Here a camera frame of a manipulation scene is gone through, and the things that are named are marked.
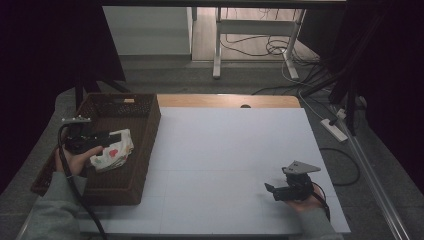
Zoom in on wooden table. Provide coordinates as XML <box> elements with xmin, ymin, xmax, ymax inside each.
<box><xmin>156</xmin><ymin>93</ymin><xmax>302</xmax><ymax>109</ymax></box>

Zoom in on white table mat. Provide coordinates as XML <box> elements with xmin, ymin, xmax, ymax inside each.
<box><xmin>77</xmin><ymin>106</ymin><xmax>352</xmax><ymax>236</ymax></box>

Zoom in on white floor cable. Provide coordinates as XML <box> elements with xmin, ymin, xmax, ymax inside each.
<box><xmin>280</xmin><ymin>59</ymin><xmax>328</xmax><ymax>122</ymax></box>

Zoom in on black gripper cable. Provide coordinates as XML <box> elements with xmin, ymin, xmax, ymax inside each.
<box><xmin>311</xmin><ymin>181</ymin><xmax>332</xmax><ymax>222</ymax></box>
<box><xmin>57</xmin><ymin>122</ymin><xmax>108</xmax><ymax>240</ymax></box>

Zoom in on black stand legs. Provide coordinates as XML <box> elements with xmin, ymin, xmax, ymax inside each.
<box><xmin>74</xmin><ymin>77</ymin><xmax>132</xmax><ymax>112</ymax></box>

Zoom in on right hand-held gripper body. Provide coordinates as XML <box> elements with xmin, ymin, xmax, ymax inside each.
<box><xmin>273</xmin><ymin>160</ymin><xmax>322</xmax><ymax>202</ymax></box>

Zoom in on black tripod stand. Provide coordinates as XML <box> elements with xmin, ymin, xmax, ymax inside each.
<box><xmin>299</xmin><ymin>13</ymin><xmax>384</xmax><ymax>137</ymax></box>

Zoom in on person's right hand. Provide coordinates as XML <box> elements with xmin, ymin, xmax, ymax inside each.
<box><xmin>285</xmin><ymin>184</ymin><xmax>326</xmax><ymax>214</ymax></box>

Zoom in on white cabinet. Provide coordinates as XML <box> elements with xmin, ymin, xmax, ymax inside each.
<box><xmin>102</xmin><ymin>6</ymin><xmax>195</xmax><ymax>62</ymax></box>

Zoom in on white power strip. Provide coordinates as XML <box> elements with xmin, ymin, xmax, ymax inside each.
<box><xmin>320</xmin><ymin>118</ymin><xmax>349</xmax><ymax>144</ymax></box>

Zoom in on white fruit-print garment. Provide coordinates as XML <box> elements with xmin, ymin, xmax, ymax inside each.
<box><xmin>88</xmin><ymin>128</ymin><xmax>135</xmax><ymax>174</ymax></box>

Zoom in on metal rail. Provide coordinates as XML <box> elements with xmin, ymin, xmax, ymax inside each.
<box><xmin>331</xmin><ymin>105</ymin><xmax>412</xmax><ymax>240</ymax></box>
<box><xmin>14</xmin><ymin>213</ymin><xmax>34</xmax><ymax>240</ymax></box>

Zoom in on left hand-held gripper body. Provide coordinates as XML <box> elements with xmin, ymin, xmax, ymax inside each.
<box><xmin>61</xmin><ymin>115</ymin><xmax>103</xmax><ymax>155</ymax></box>

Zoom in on person's left hand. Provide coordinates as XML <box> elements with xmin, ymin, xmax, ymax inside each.
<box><xmin>54</xmin><ymin>145</ymin><xmax>105</xmax><ymax>177</ymax></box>

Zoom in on brown woven basket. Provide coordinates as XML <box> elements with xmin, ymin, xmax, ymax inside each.
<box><xmin>30</xmin><ymin>92</ymin><xmax>162</xmax><ymax>206</ymax></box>

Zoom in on tangled black floor cables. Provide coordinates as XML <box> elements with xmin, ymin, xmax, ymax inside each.
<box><xmin>221</xmin><ymin>7</ymin><xmax>322</xmax><ymax>66</ymax></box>

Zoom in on black curtain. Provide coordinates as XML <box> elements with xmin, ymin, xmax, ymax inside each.
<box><xmin>0</xmin><ymin>0</ymin><xmax>127</xmax><ymax>195</ymax></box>
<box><xmin>296</xmin><ymin>0</ymin><xmax>424</xmax><ymax>186</ymax></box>

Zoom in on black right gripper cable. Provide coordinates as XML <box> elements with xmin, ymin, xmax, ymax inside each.
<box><xmin>311</xmin><ymin>181</ymin><xmax>332</xmax><ymax>222</ymax></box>

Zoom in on looped black floor cable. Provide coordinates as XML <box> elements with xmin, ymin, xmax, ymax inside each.
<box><xmin>319</xmin><ymin>147</ymin><xmax>361</xmax><ymax>187</ymax></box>

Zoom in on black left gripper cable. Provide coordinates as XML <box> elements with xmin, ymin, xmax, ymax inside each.
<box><xmin>57</xmin><ymin>122</ymin><xmax>108</xmax><ymax>240</ymax></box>

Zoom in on white desk frame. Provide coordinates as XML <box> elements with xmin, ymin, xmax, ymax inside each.
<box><xmin>212</xmin><ymin>7</ymin><xmax>307</xmax><ymax>81</ymax></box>

